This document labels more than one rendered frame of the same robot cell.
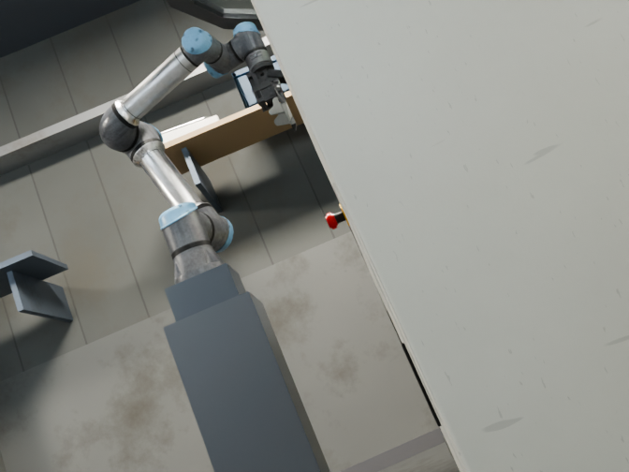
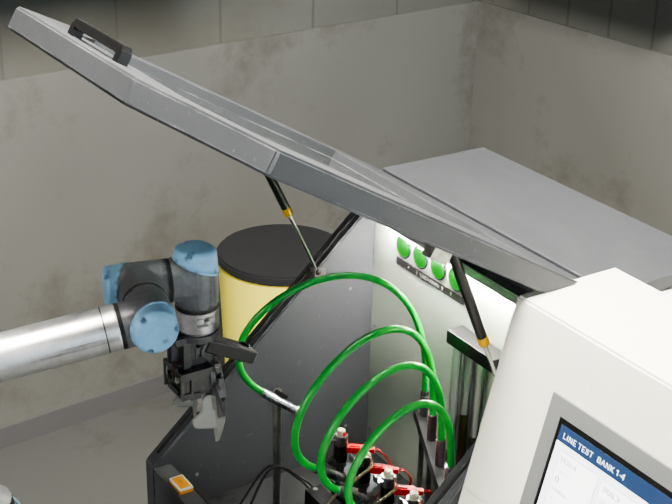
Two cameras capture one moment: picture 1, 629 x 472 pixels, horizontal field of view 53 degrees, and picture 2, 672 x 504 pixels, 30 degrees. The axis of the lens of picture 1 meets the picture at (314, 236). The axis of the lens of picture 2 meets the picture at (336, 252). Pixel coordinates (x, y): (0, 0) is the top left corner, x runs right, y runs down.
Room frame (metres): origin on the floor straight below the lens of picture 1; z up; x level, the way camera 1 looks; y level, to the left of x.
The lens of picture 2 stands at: (0.04, 0.89, 2.45)
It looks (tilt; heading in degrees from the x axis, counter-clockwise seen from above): 24 degrees down; 323
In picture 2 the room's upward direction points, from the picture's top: 2 degrees clockwise
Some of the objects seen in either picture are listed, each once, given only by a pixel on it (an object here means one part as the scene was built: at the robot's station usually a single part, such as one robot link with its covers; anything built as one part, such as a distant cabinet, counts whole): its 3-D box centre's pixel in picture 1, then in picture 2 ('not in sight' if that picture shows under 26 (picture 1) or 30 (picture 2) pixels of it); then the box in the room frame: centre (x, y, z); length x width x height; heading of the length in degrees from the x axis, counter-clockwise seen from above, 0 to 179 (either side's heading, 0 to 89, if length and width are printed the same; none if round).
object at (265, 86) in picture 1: (267, 86); (194, 360); (1.71, -0.05, 1.37); 0.09 x 0.08 x 0.12; 87
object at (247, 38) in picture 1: (249, 42); (194, 276); (1.71, -0.05, 1.53); 0.09 x 0.08 x 0.11; 72
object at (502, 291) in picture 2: not in sight; (459, 261); (1.68, -0.62, 1.43); 0.54 x 0.03 x 0.02; 177
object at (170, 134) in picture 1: (194, 140); not in sight; (3.21, 0.40, 2.03); 0.36 x 0.34 x 0.09; 92
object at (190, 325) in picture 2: (259, 63); (198, 318); (1.71, -0.06, 1.45); 0.08 x 0.08 x 0.05
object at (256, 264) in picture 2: not in sight; (281, 344); (3.21, -1.24, 0.36); 0.44 x 0.44 x 0.72
